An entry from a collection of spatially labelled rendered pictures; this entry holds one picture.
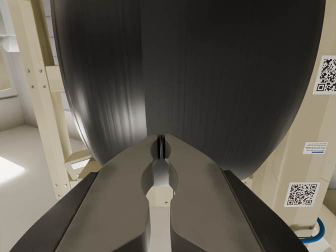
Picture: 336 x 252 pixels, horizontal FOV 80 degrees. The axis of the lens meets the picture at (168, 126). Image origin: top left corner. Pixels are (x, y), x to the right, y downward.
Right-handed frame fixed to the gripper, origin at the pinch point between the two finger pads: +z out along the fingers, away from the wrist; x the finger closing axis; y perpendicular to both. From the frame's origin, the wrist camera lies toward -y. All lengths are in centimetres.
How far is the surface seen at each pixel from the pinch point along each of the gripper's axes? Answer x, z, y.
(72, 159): -42, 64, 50
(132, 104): -3.0, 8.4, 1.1
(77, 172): -40, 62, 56
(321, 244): 74, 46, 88
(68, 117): -274, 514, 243
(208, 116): 4.9, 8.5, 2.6
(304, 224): 37, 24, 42
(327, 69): 32.0, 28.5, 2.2
